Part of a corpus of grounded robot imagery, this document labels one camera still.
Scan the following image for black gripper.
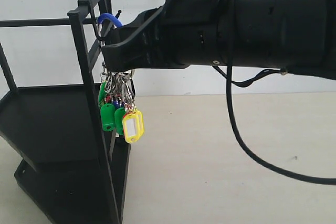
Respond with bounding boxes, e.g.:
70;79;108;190
101;0;234;72

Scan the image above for colourful key tag bunch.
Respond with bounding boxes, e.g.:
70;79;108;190
98;56;144;144

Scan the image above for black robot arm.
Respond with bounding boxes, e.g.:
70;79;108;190
101;0;335;80

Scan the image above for black metal shelf rack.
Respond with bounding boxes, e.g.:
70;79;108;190
1;0;130;223

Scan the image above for black metal S hook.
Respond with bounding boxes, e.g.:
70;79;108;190
88;0;123;42

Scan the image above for black cable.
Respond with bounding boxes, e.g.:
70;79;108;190
212;0;336;186

